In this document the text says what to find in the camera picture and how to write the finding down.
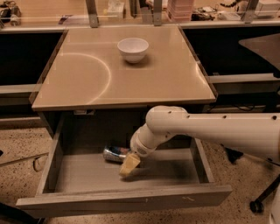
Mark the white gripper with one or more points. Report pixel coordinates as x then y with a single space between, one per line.
140 149

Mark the silver blue redbull can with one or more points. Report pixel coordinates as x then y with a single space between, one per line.
115 153

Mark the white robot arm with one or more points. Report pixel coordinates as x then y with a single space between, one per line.
256 134

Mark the beige top cabinet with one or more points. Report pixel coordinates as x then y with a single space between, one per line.
89 72

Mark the white bowl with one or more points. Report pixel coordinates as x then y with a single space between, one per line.
133 50

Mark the white box on shelf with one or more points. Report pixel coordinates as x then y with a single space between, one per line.
116 9

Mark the pink stacked trays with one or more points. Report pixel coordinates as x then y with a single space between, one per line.
180 10

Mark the metal frame post middle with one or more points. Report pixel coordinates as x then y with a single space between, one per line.
157 12

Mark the metal frame post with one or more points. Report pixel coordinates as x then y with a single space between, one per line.
248 14
92 13
157 12

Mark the metal frame post left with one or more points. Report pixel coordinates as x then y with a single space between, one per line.
92 13

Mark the metal frame post right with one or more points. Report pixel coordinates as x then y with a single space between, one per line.
248 14

